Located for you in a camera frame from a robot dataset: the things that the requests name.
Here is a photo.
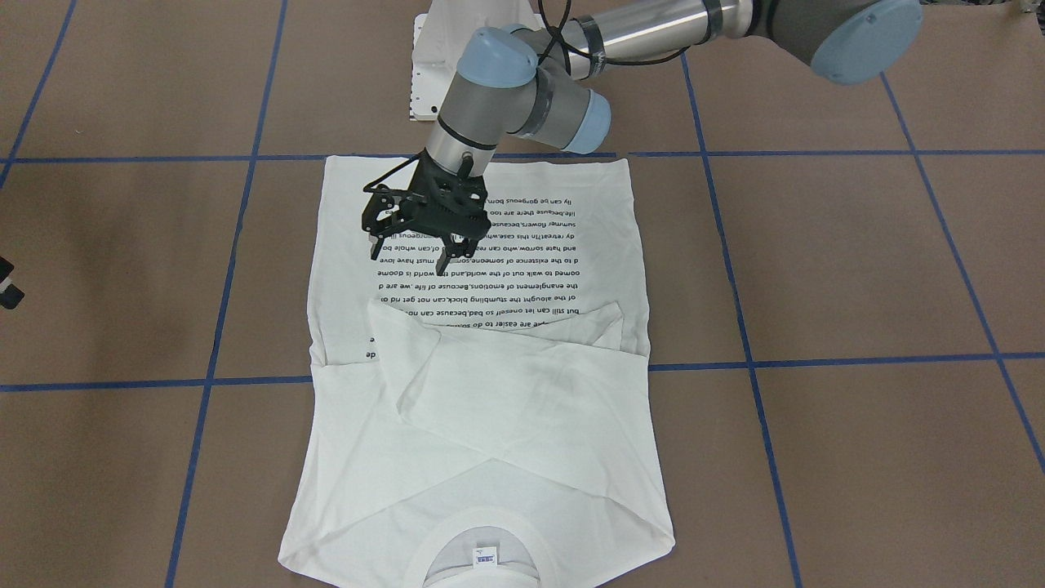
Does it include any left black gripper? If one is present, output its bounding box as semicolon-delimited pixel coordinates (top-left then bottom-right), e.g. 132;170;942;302
369;152;491;276

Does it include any white printed t-shirt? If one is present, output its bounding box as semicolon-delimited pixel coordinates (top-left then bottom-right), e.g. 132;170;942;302
278;156;675;587

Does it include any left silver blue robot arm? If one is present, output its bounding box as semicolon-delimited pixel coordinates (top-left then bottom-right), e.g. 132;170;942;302
361;1;923;275

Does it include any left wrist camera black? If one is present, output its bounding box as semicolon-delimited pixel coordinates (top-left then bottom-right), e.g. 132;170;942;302
362;183;411;239

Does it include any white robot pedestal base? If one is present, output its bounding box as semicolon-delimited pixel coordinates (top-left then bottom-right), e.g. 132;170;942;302
408;1;539;122

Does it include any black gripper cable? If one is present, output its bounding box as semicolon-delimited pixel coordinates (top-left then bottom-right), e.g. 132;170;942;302
536;0;695;66

